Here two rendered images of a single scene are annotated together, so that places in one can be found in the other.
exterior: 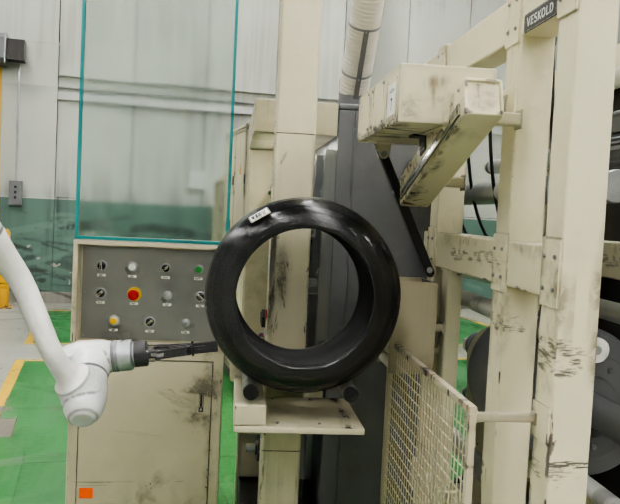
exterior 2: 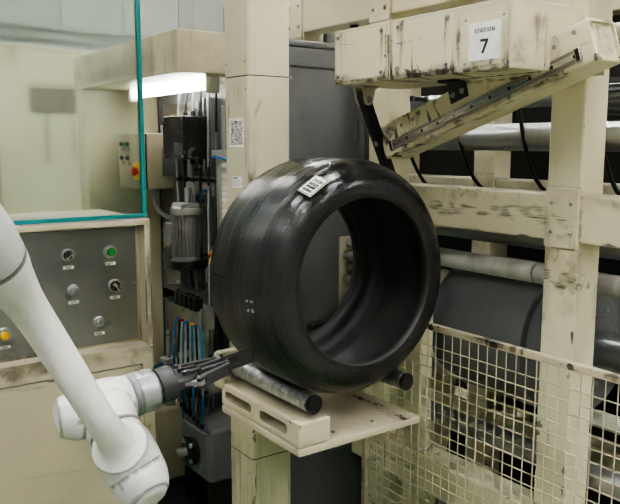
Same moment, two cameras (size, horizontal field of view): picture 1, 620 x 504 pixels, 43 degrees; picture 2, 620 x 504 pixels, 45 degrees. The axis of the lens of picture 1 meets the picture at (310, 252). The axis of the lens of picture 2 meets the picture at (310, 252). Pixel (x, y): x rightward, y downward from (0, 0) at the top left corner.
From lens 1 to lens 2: 1.20 m
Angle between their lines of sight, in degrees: 30
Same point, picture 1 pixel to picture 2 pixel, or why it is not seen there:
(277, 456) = (269, 461)
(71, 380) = (131, 449)
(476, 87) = (596, 29)
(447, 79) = (548, 18)
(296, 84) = (267, 13)
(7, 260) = (32, 293)
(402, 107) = (513, 50)
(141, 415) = (60, 450)
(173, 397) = not seen: hidden behind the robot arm
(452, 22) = not seen: outside the picture
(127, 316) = not seen: hidden behind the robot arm
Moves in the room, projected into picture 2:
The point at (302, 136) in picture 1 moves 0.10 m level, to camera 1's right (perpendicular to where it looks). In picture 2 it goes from (276, 79) to (309, 81)
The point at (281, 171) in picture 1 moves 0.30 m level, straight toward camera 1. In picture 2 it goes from (256, 124) to (318, 121)
